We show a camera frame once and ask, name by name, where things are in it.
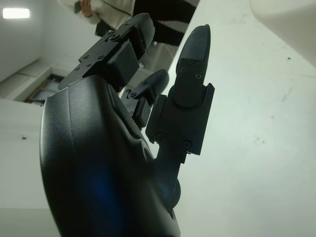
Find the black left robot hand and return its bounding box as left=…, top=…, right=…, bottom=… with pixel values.
left=39, top=14, right=215, bottom=237

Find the person's bare hand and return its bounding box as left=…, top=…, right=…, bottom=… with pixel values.
left=80, top=0, right=96, bottom=18

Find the person in black trousers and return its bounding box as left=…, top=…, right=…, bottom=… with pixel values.
left=57, top=0, right=201, bottom=75

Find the cream white toaster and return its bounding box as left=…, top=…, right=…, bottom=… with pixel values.
left=249, top=0, right=316, bottom=51

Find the rectangular ceiling light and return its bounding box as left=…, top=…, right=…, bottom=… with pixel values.
left=2, top=7, right=31, bottom=19

